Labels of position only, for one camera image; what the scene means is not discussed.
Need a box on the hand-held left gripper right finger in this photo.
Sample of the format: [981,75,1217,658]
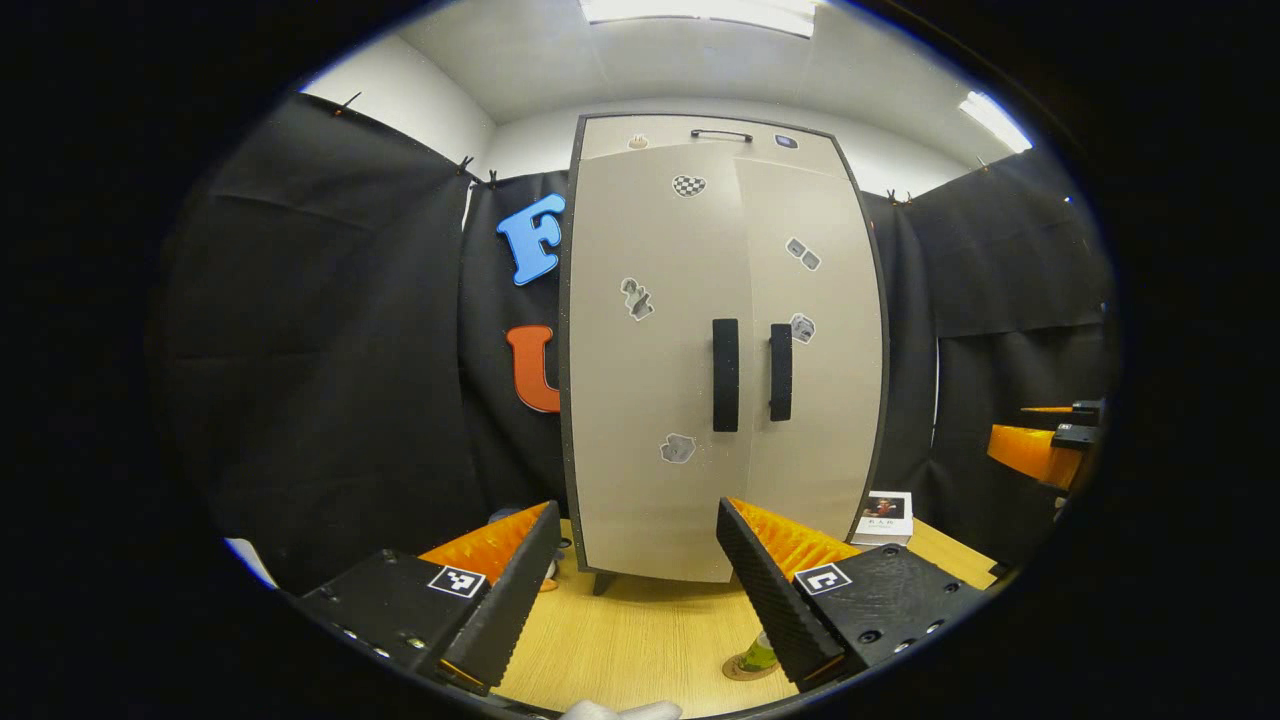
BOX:
[715,497,991,693]

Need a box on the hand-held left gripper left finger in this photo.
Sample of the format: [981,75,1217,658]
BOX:
[295,500,563,694]

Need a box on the grey cabinet door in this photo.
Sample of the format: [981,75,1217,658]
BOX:
[735,155,886,546]

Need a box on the grey cabinet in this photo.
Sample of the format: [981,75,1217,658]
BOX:
[558,112,891,598]

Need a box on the grey cabinet drawer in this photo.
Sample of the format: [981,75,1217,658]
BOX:
[580,115,846,181]

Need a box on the small ceiling light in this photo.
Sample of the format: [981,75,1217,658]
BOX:
[958,90,1033,153]

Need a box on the long ceiling light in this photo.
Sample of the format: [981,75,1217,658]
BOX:
[580,0,816,39]

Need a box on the black door handle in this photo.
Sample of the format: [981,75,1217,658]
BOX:
[712,318,740,433]
[769,323,794,422]

